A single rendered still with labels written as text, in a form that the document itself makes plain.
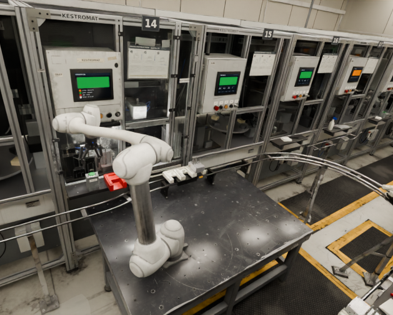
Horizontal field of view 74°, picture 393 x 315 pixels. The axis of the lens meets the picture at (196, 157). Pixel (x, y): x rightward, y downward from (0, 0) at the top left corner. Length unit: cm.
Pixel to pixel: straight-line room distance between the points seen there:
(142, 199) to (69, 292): 143
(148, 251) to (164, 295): 30
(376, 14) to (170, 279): 938
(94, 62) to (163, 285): 141
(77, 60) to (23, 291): 187
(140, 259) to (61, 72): 116
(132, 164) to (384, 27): 922
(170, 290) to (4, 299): 147
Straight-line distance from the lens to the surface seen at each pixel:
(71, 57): 177
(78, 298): 256
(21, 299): 269
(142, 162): 124
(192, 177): 227
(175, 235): 163
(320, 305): 281
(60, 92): 180
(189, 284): 173
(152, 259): 154
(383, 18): 994
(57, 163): 200
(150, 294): 169
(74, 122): 163
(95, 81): 180
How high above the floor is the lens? 210
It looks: 29 degrees down
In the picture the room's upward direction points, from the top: 7 degrees clockwise
